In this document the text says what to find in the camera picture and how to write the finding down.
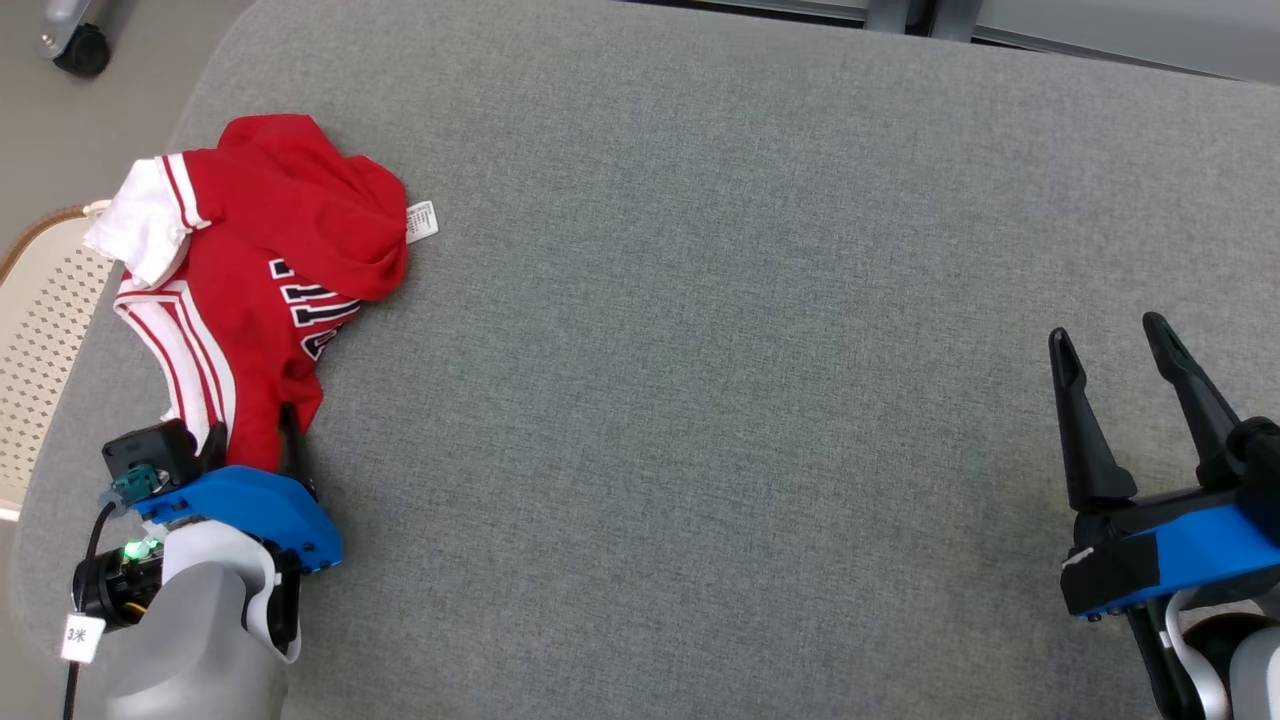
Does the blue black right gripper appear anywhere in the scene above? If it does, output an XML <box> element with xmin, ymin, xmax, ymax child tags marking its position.
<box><xmin>1048</xmin><ymin>311</ymin><xmax>1280</xmax><ymax>623</ymax></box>

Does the grey partition post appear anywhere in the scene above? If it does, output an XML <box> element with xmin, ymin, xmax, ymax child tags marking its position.
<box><xmin>865</xmin><ymin>0</ymin><xmax>941</xmax><ymax>35</ymax></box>
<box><xmin>932</xmin><ymin>0</ymin><xmax>987</xmax><ymax>43</ymax></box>

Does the white cable label tag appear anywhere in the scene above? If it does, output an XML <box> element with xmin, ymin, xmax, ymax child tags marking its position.
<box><xmin>60</xmin><ymin>612</ymin><xmax>107</xmax><ymax>664</ymax></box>

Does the black caster wheel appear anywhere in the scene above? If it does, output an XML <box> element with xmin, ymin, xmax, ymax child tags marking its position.
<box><xmin>38</xmin><ymin>0</ymin><xmax>113</xmax><ymax>80</ymax></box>

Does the beige woven laundry basket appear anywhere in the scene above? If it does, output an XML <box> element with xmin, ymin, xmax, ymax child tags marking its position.
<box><xmin>0</xmin><ymin>200</ymin><xmax>127</xmax><ymax>513</ymax></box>

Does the left cable with teal plug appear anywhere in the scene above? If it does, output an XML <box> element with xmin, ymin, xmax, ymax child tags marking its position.
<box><xmin>62</xmin><ymin>464</ymin><xmax>163</xmax><ymax>720</ymax></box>

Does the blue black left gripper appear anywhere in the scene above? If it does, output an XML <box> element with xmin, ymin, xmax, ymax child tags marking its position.
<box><xmin>72</xmin><ymin>402</ymin><xmax>343</xmax><ymax>633</ymax></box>

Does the red white Bulls jersey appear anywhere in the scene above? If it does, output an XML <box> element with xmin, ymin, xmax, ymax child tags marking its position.
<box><xmin>83</xmin><ymin>113</ymin><xmax>441</xmax><ymax>476</ymax></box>

